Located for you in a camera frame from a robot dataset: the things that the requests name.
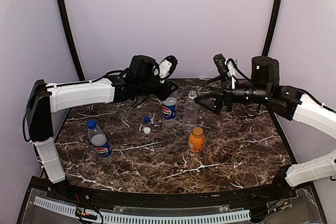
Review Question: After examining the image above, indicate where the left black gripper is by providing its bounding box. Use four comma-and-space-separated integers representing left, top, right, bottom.
136, 76, 178, 100

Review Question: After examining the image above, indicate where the blue label water bottle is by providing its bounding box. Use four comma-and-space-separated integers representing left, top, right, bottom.
162, 91, 177, 127

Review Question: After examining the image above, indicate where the clear plastic bottle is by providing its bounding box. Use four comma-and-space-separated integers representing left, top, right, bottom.
182, 90, 198, 132

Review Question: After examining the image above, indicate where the white bottle cap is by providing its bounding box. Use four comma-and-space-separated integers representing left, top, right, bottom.
143, 127, 151, 134

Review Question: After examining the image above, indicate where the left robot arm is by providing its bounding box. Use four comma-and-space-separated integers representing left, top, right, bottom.
22, 55, 178, 201

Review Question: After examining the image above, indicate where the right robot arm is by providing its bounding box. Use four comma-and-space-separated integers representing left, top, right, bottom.
195, 54, 335, 200

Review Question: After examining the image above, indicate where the orange juice bottle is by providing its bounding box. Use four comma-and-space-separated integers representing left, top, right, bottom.
188, 127, 205, 153

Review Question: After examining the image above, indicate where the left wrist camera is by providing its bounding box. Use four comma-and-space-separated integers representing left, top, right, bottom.
153, 55, 178, 83

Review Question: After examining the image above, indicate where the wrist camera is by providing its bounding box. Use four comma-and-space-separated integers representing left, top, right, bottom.
153, 55, 178, 83
213, 54, 238, 89

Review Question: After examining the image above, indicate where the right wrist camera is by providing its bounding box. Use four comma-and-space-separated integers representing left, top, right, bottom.
213, 54, 238, 89

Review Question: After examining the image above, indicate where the white slotted cable duct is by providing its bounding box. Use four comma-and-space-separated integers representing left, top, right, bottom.
34, 196, 250, 223

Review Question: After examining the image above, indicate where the black front rail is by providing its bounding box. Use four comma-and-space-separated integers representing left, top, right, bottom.
49, 182, 291, 209

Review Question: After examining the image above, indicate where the right black frame post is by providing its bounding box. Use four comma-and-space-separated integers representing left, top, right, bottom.
261, 0, 281, 56

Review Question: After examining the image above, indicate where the black frame post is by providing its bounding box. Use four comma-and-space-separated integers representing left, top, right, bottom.
261, 0, 281, 56
57, 0, 85, 81

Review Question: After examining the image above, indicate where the left black frame post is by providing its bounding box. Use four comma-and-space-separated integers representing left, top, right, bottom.
57, 0, 85, 81

